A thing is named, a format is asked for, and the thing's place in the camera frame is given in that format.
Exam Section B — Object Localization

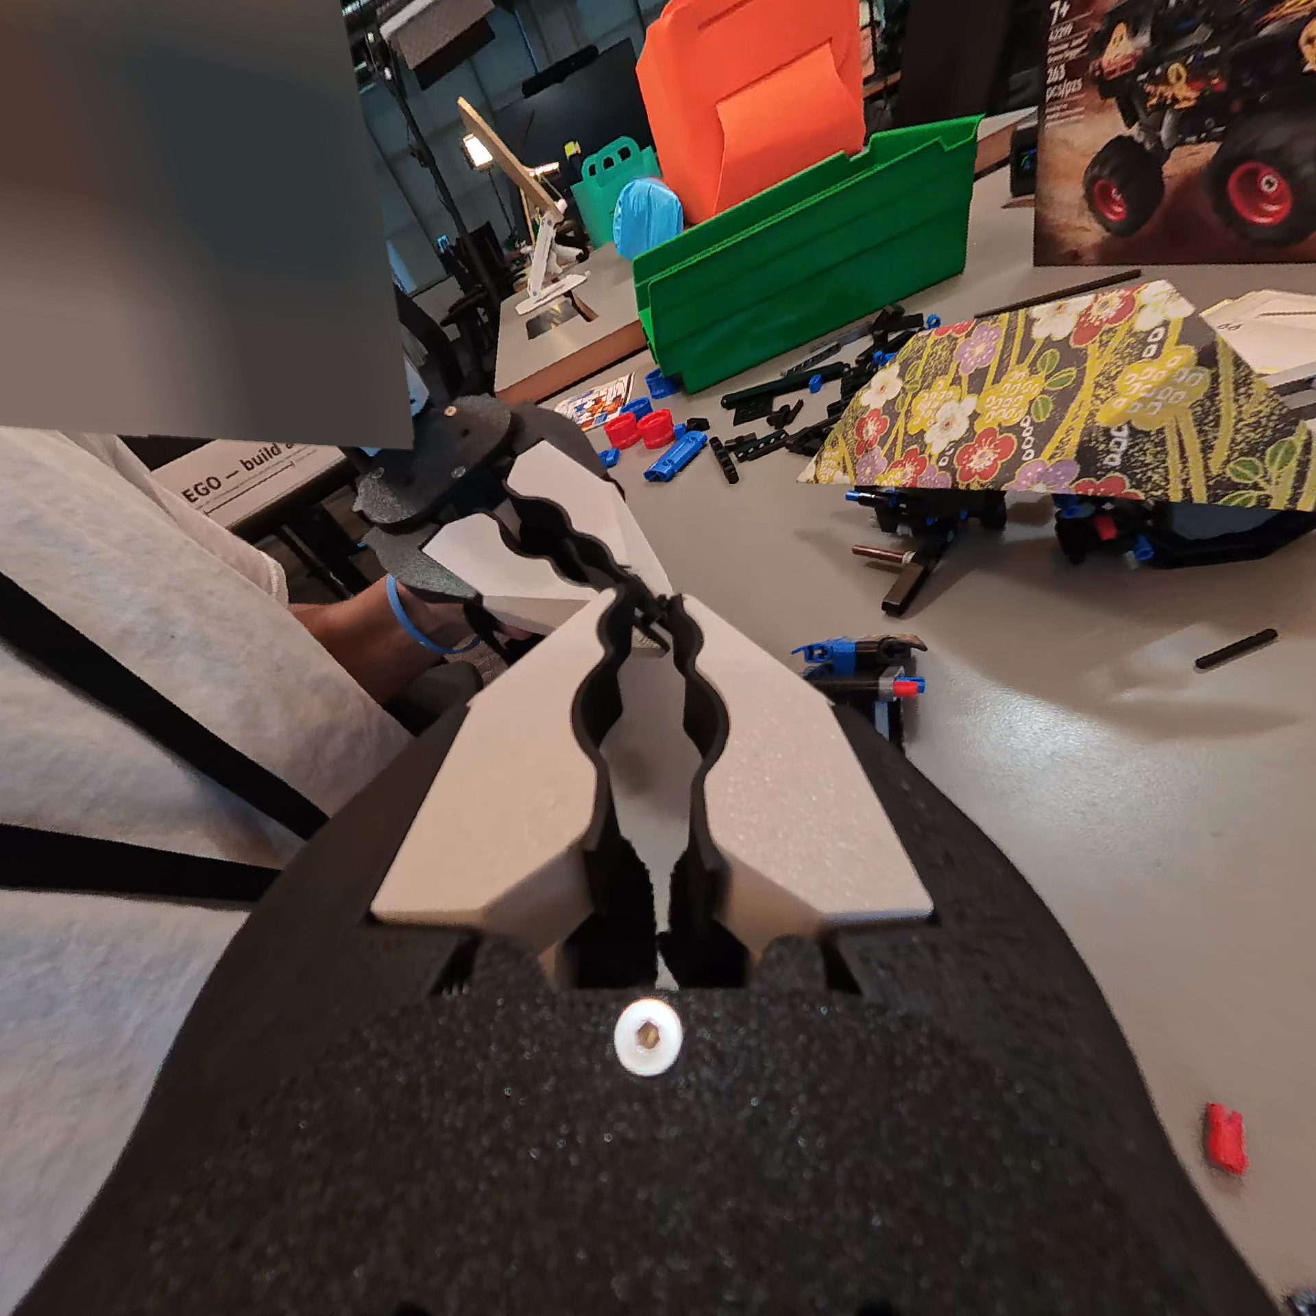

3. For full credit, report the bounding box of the black curved lego body assembly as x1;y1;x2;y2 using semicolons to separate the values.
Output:
1053;492;1316;571

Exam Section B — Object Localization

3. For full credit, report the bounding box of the pile of black lego pieces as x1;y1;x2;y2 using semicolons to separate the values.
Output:
686;303;943;488

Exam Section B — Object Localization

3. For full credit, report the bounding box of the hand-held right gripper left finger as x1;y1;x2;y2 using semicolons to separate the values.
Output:
370;588;655;989

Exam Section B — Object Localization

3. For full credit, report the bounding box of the black harness strap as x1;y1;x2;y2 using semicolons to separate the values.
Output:
0;574;331;906

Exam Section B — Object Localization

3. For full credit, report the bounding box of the blue wristband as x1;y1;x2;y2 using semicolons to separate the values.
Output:
384;575;481;659

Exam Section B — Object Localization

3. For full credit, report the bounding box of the black lego chassis assembly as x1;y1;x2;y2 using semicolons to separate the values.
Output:
849;488;1011;619

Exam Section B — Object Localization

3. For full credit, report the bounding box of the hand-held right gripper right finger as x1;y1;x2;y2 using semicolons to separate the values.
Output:
663;594;936;989

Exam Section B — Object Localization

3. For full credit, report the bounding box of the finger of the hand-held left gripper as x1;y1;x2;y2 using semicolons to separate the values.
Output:
420;513;610;638
503;444;672;604

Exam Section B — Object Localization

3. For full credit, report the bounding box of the lego set box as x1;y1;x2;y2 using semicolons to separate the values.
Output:
1033;0;1316;268

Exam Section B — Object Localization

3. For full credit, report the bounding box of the small blue black lego assembly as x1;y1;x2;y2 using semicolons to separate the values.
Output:
791;633;929;751

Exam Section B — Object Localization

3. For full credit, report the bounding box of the black monitor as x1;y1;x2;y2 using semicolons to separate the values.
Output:
522;40;646;189

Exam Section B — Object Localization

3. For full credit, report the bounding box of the grey side table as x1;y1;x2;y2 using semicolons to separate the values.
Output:
492;245;652;405

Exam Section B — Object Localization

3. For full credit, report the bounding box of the orange folded plastic bin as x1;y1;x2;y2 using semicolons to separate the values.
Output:
636;0;867;225

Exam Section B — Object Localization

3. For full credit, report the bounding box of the floral patterned cloth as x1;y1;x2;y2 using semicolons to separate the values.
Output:
799;279;1316;514

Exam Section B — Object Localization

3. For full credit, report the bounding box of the person's left forearm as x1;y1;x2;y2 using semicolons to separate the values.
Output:
292;582;488;707

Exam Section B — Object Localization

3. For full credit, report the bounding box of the green plastic bin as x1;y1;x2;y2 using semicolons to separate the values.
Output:
632;115;986;398

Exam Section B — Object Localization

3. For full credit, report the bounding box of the teal tote bag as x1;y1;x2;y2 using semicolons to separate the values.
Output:
571;137;661;250

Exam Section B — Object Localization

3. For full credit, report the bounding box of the light blue bundle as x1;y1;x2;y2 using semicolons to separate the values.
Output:
613;178;686;262

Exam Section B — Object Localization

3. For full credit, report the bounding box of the thin long black rod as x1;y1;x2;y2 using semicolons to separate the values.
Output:
973;268;1144;319

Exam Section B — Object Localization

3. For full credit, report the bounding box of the white printed sign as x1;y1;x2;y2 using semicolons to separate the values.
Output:
152;436;353;533

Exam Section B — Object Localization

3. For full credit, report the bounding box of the person's light grey sweater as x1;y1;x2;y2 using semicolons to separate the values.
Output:
0;427;415;1310

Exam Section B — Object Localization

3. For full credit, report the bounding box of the overhead studio light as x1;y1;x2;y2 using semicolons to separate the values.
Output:
378;0;497;91

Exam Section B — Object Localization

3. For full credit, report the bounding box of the white instruction booklet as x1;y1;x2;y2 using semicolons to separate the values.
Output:
1200;290;1316;391

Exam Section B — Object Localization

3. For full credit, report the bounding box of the short black lego axle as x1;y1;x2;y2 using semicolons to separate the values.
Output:
1196;629;1280;673

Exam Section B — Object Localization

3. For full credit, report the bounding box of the colourful printed leaflet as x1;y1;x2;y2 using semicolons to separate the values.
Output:
553;375;635;433

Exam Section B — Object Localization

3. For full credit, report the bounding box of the red lego pin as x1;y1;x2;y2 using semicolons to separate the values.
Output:
1203;1102;1252;1176

